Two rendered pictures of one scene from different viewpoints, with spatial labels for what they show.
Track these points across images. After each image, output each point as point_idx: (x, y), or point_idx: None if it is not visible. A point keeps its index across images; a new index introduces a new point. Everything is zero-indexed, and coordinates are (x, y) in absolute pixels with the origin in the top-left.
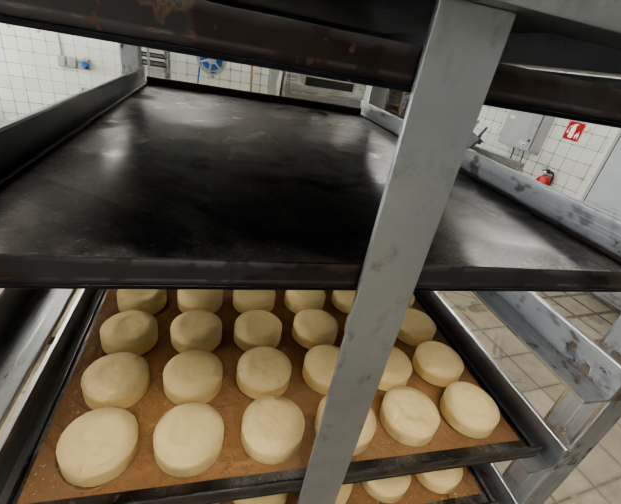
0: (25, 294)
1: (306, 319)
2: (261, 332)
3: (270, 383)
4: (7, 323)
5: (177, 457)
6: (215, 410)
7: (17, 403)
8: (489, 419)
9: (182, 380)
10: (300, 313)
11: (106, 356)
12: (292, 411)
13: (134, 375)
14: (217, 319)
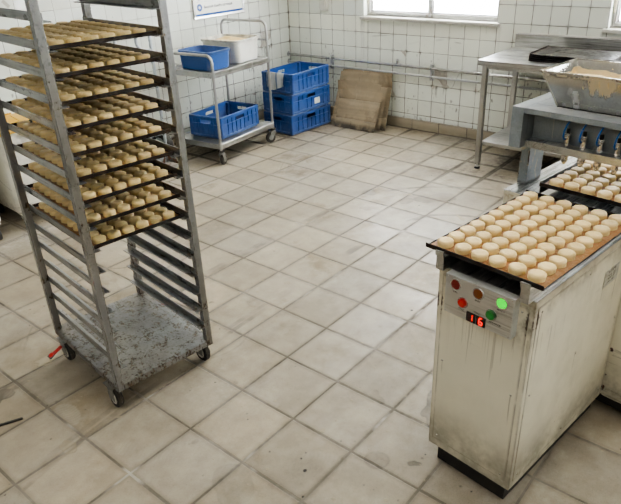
0: (91, 0)
1: (46, 27)
2: (57, 25)
3: (50, 24)
4: (88, 0)
5: (61, 21)
6: (59, 23)
7: (430, 354)
8: None
9: (68, 22)
10: (48, 27)
11: (87, 21)
12: (43, 24)
13: (78, 21)
14: (70, 24)
